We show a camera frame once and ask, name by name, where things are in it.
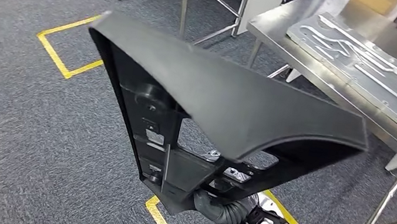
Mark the machined aluminium plate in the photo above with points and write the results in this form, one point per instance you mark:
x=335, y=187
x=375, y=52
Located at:
x=365, y=73

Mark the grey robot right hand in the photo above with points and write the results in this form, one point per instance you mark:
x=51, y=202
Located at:
x=238, y=175

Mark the white cabinet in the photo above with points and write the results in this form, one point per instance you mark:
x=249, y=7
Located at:
x=266, y=3

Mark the stainless steel workbench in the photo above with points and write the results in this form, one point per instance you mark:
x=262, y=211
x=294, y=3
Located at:
x=274, y=28

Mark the stainless steel table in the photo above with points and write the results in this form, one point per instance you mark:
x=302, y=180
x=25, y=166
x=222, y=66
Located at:
x=185, y=3

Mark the cardboard box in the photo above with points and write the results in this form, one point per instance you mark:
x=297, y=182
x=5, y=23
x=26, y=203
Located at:
x=376, y=3

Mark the black plastic bracket part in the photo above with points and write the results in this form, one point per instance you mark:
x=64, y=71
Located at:
x=224, y=99

